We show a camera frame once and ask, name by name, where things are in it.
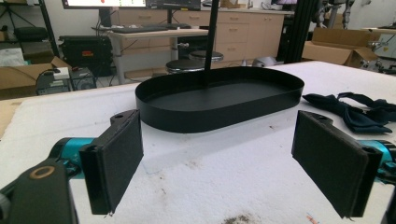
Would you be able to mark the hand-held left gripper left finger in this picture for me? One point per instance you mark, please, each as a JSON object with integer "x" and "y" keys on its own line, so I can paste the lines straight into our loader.
{"x": 118, "y": 161}

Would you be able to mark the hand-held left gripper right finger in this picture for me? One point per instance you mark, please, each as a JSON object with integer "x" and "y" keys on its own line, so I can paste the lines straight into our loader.
{"x": 330, "y": 161}

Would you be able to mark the dark blue bow tie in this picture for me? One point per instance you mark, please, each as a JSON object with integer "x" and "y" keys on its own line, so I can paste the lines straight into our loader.
{"x": 348, "y": 112}

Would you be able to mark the grey electronic device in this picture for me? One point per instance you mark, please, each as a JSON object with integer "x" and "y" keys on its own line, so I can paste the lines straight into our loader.
{"x": 81, "y": 79}

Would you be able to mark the black oval metal tray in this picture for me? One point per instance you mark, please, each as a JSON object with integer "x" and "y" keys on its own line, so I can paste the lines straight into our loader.
{"x": 199, "y": 118}

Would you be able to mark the white foam table mat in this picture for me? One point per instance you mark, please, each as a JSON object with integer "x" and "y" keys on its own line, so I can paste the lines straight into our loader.
{"x": 218, "y": 174}

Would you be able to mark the white power adapter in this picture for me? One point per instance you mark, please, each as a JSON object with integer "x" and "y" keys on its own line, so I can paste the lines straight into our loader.
{"x": 61, "y": 73}

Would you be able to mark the black equipment case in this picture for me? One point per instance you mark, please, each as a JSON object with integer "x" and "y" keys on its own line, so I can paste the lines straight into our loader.
{"x": 85, "y": 54}

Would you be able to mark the large cardboard box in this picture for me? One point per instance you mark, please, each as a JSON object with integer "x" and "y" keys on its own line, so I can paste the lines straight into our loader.
{"x": 336, "y": 46}

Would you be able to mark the black round stool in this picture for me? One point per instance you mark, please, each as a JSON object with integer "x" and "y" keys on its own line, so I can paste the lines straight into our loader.
{"x": 184, "y": 66}
{"x": 199, "y": 56}

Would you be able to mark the white rounded appliance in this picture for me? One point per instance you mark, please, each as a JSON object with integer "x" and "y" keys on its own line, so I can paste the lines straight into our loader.
{"x": 264, "y": 61}

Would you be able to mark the flat cardboard sheet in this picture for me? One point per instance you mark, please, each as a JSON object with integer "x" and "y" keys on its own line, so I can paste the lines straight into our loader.
{"x": 6, "y": 116}

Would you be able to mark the open cardboard box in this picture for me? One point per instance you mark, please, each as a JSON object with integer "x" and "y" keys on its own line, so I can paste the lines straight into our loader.
{"x": 18, "y": 76}

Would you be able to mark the beige office desk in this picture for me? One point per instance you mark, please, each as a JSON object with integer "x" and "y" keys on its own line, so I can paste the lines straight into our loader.
{"x": 155, "y": 34}

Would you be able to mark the black keyboard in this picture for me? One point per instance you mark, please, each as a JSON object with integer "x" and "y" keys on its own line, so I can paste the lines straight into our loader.
{"x": 140, "y": 30}

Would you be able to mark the white plastic bag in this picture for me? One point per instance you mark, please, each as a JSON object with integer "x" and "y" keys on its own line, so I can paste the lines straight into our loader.
{"x": 11, "y": 56}

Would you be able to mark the light wooden drawer cabinet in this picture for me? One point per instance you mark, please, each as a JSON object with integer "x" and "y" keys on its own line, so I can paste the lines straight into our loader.
{"x": 249, "y": 34}

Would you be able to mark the black metal shelf rack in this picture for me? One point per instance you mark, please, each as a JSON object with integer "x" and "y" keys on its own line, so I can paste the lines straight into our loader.
{"x": 46, "y": 28}

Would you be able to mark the black vertical pole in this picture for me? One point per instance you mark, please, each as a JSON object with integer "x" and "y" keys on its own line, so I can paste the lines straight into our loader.
{"x": 211, "y": 37}

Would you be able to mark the black aluminium frame post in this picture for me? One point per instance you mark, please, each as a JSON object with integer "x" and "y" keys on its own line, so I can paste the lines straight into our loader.
{"x": 297, "y": 31}

